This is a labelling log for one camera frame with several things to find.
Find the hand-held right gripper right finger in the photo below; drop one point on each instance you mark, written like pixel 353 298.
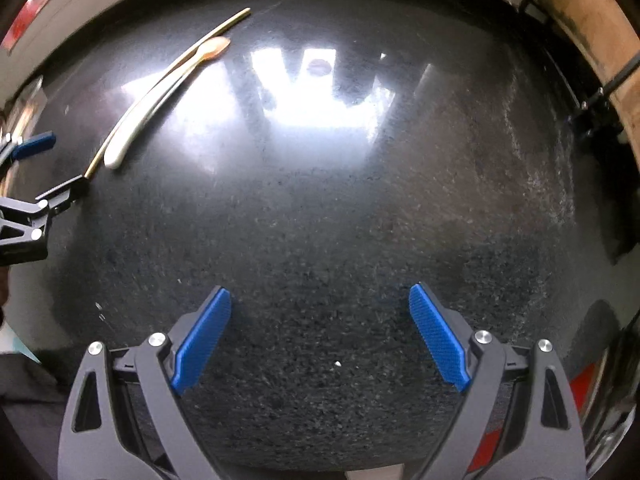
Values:
pixel 440 340

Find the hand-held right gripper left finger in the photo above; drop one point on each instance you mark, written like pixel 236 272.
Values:
pixel 200 342

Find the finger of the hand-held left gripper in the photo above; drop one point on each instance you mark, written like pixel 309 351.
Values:
pixel 32 146
pixel 30 230

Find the person's dark clothing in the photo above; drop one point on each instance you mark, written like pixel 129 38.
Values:
pixel 25 420

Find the black clamp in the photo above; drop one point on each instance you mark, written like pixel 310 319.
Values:
pixel 597 110

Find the wooden beam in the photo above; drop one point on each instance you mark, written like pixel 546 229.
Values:
pixel 590 20

